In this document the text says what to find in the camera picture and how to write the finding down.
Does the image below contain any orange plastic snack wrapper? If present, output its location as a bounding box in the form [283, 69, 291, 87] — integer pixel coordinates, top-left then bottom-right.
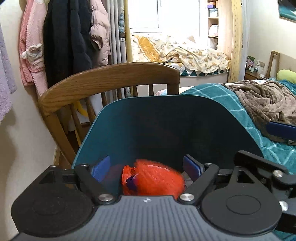
[121, 159, 185, 199]

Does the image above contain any dark teal trash bin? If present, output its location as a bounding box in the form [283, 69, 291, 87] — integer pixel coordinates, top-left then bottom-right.
[73, 95, 262, 196]

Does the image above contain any brown fuzzy blanket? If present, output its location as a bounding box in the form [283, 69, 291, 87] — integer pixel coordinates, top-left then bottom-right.
[224, 80, 295, 146]

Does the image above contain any green pillow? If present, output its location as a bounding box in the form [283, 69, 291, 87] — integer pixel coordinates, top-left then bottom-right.
[276, 69, 296, 84]

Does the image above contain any wooden nightstand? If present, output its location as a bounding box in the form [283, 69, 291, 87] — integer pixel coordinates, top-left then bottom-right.
[244, 70, 265, 80]

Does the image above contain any wooden headboard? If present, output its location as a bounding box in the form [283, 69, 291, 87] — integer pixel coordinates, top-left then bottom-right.
[265, 51, 295, 78]

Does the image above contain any wooden chair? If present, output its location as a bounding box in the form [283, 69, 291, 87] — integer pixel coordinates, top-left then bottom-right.
[38, 62, 180, 168]

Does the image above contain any yellow floral quilt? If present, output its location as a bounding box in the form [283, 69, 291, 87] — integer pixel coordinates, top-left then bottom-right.
[131, 35, 230, 74]

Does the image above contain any black hanging coat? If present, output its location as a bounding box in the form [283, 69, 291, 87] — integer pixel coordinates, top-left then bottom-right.
[43, 0, 95, 87]

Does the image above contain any lavender hanging towel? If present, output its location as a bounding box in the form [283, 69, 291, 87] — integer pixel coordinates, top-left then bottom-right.
[0, 30, 17, 123]

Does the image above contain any light pink puffer jacket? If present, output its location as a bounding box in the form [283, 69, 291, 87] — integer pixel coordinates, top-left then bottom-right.
[89, 0, 111, 67]

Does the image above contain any grey curtain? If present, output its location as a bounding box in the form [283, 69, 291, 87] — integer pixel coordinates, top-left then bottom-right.
[106, 0, 132, 64]

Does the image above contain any pink hanging robe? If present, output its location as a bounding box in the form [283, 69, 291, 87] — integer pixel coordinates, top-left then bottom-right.
[19, 1, 48, 97]

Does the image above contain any framed wall picture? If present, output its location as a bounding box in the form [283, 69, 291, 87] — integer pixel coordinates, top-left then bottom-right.
[278, 0, 296, 22]

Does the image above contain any wall shelf unit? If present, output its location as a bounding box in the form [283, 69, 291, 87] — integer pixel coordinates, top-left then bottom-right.
[207, 0, 219, 50]

